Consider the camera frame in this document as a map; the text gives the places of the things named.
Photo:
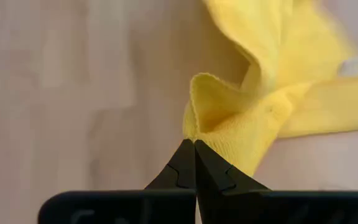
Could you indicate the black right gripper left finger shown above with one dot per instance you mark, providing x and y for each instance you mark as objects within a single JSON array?
[{"x": 120, "y": 208}]

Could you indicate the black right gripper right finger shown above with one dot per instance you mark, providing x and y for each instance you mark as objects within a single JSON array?
[{"x": 275, "y": 208}]

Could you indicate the yellow microfiber towel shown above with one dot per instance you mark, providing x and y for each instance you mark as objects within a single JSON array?
[{"x": 259, "y": 118}]

